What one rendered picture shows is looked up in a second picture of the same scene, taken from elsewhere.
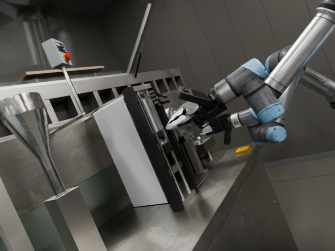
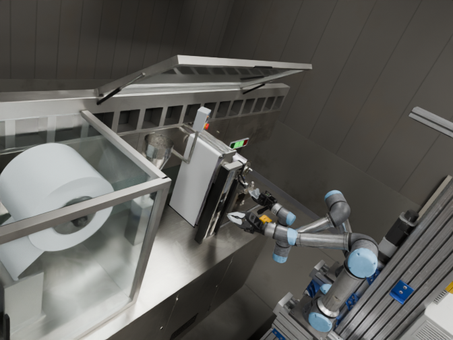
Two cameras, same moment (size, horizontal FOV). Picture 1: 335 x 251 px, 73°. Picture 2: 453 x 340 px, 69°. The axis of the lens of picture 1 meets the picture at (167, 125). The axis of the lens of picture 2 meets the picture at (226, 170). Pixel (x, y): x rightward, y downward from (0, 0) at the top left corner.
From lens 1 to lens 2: 117 cm
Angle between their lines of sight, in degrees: 27
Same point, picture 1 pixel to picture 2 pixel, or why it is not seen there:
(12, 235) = (145, 260)
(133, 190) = (177, 199)
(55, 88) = (177, 98)
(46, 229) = not seen: hidden behind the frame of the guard
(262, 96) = (281, 251)
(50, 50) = (200, 119)
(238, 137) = (288, 157)
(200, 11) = (377, 11)
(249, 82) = (282, 241)
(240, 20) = (396, 67)
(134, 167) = (190, 191)
